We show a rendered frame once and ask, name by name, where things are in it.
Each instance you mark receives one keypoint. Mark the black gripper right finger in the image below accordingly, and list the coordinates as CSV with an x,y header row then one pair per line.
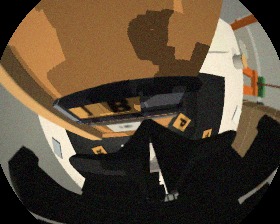
x,y
176,154

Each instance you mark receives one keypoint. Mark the white paper ticket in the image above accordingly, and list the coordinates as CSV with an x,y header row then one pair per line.
x,y
124,127

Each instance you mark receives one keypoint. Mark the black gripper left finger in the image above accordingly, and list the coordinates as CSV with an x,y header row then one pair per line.
x,y
131,163

